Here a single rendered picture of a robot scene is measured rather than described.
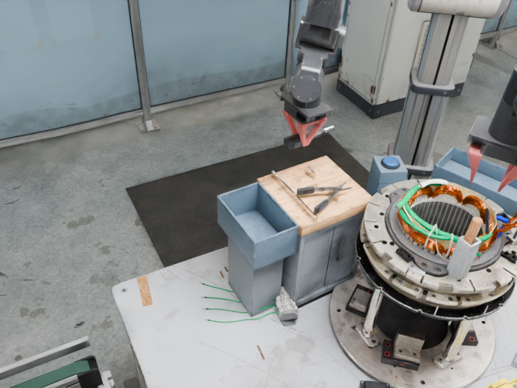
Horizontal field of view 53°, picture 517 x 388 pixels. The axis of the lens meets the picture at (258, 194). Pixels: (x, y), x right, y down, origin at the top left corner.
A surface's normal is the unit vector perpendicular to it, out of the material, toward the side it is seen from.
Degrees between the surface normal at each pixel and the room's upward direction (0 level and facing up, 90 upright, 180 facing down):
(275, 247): 90
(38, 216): 0
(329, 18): 112
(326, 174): 0
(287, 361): 0
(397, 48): 90
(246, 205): 90
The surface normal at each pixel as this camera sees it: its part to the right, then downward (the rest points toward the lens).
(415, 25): 0.45, 0.59
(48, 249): 0.04, -0.76
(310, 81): -0.17, 0.62
